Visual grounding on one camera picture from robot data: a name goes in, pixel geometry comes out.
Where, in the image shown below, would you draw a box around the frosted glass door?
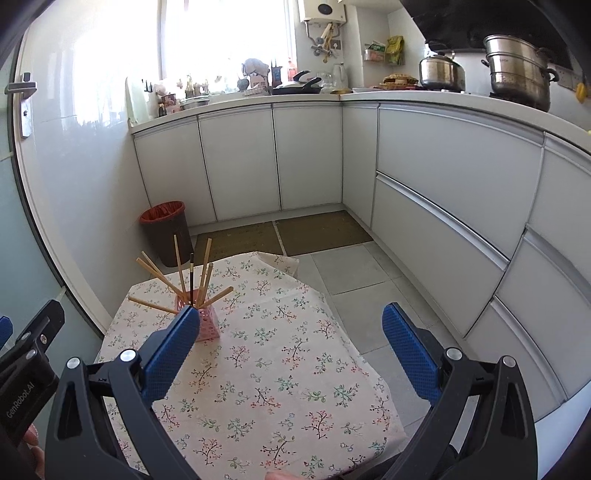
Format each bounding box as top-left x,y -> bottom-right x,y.
0,0 -> 160,352

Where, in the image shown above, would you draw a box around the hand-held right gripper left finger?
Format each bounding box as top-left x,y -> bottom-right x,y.
45,305 -> 201,480

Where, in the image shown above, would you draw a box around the brown floor mat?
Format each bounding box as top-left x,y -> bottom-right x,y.
274,210 -> 374,257
194,222 -> 284,266

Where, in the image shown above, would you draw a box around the steel steamer pot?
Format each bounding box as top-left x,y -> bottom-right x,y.
480,34 -> 560,113

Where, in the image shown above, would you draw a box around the metal door handle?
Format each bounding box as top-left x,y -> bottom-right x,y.
4,71 -> 38,139

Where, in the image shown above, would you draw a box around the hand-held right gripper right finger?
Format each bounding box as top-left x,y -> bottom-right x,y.
381,302 -> 539,480

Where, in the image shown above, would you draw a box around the elephant figurine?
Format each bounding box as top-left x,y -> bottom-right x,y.
241,58 -> 271,79

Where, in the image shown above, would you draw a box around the brown trash can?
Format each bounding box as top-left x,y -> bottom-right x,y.
140,200 -> 195,269

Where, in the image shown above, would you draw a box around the white water heater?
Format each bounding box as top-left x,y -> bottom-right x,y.
299,0 -> 348,24

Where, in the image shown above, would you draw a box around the black frying pan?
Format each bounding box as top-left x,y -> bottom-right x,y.
270,70 -> 323,96

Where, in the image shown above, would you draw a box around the person's left hand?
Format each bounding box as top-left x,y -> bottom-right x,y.
21,425 -> 47,480

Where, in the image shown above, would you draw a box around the pink plastic utensil basket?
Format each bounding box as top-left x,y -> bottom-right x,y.
173,288 -> 219,343

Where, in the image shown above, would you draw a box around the black range hood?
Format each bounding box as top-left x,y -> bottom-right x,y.
399,0 -> 573,70

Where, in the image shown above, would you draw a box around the window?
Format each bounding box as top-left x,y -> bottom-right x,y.
157,0 -> 298,90

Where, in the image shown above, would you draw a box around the white kitchen cabinets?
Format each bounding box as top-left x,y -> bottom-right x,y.
129,90 -> 591,416

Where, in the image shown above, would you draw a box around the steel pot with lid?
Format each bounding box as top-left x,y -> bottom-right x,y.
418,41 -> 467,92

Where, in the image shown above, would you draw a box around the floral tablecloth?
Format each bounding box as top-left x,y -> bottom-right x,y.
95,251 -> 407,480

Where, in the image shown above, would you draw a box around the yellow hanging bag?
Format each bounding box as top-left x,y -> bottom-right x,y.
385,36 -> 406,65

